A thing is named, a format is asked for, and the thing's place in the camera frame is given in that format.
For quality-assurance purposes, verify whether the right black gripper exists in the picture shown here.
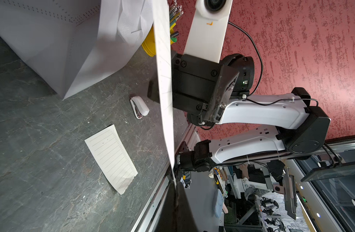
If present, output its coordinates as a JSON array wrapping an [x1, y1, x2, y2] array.
[[147, 50, 240, 124]]

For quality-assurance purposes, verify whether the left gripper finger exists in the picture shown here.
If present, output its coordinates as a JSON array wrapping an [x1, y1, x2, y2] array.
[[155, 182, 199, 232]]

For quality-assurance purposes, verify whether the small white stapler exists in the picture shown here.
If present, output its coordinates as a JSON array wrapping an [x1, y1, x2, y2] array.
[[130, 96, 149, 119]]

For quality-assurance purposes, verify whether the paper receipt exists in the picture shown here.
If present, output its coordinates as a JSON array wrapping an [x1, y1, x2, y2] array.
[[85, 125, 138, 195], [150, 0, 176, 169]]

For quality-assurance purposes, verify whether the white gift bag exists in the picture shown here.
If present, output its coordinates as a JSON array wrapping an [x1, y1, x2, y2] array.
[[0, 0, 153, 99]]

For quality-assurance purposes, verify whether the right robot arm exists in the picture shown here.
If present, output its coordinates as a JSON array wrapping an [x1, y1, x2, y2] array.
[[171, 54, 331, 172]]

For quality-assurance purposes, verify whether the yellow pencil bucket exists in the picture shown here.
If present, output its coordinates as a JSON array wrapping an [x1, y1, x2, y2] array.
[[141, 0, 184, 58]]

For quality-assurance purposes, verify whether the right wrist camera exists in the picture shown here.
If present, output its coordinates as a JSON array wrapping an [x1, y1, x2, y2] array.
[[183, 0, 233, 63]]

